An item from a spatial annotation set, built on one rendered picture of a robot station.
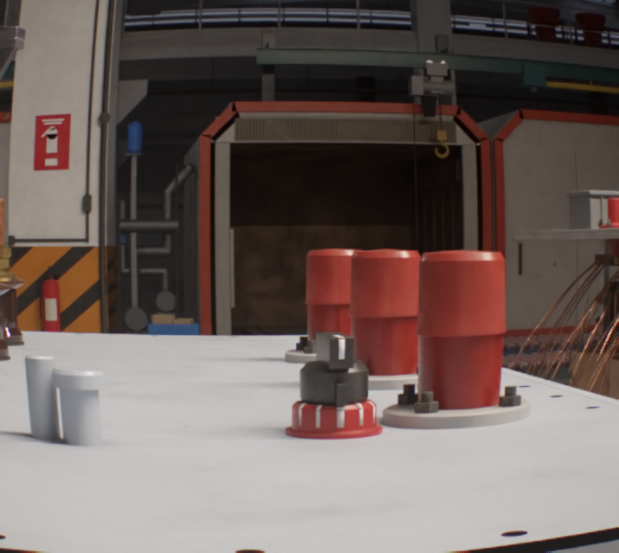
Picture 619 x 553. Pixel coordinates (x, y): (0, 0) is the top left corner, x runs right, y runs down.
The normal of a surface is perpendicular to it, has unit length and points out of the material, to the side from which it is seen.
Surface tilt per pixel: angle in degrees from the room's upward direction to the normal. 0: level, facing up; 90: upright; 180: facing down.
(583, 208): 88
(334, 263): 89
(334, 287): 89
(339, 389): 90
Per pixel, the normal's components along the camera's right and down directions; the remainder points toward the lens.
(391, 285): 0.08, -0.03
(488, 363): 0.54, 0.00
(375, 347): -0.31, 0.00
